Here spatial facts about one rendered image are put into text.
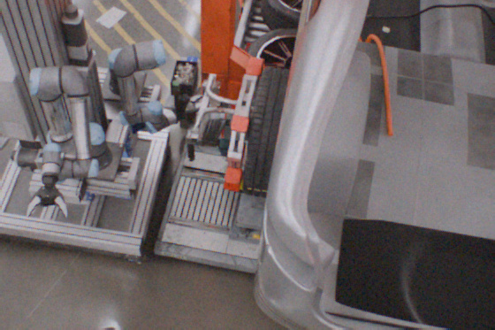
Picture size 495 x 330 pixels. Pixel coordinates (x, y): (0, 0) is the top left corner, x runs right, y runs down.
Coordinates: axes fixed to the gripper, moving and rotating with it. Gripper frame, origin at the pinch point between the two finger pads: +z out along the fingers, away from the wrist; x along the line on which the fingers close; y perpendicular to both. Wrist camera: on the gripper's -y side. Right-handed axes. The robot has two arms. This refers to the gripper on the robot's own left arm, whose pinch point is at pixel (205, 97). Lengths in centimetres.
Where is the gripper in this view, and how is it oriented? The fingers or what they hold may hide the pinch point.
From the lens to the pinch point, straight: 326.7
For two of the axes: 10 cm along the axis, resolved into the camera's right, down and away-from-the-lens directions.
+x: 5.7, 6.8, -4.7
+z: 8.2, -4.4, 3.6
